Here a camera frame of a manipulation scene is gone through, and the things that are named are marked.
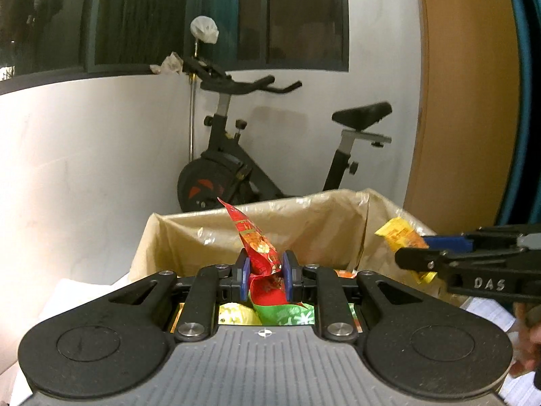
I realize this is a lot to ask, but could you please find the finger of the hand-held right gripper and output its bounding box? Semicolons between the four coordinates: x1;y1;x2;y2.
424;226;541;251
394;247;527;272

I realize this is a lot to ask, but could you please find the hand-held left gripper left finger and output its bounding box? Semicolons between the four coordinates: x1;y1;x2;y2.
108;249;251;342

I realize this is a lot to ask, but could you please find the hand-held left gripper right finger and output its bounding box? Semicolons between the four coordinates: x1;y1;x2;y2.
282;250;425;342

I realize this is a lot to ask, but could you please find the red green snack packet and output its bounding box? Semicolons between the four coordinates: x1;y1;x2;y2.
217;197;315;326

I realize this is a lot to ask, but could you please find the brown cardboard box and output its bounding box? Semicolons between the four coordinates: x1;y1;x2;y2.
127;189;466;305

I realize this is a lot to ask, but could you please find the person's right hand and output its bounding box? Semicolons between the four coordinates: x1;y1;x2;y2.
509;303;541;379

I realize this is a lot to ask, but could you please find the yellow green snack packet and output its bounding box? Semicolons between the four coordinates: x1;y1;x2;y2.
217;302;259;326

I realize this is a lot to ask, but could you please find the black exercise bike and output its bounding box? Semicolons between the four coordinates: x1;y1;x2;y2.
177;57;393;212

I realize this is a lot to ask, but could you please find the wooden panel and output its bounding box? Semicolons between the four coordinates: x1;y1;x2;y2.
401;0;520;235

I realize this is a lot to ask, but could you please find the checked tablecloth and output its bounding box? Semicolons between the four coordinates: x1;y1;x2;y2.
0;278;541;406

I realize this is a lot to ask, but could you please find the metal pole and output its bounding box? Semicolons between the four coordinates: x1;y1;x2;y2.
187;42;199;161

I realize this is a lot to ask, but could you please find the crumpled white tissue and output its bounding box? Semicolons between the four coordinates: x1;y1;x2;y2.
150;52;183;74

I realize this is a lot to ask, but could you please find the white plastic bag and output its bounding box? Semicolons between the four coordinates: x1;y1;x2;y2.
190;16;219;44

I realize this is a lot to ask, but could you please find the dark framed window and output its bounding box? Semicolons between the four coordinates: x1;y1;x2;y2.
0;0;350;94

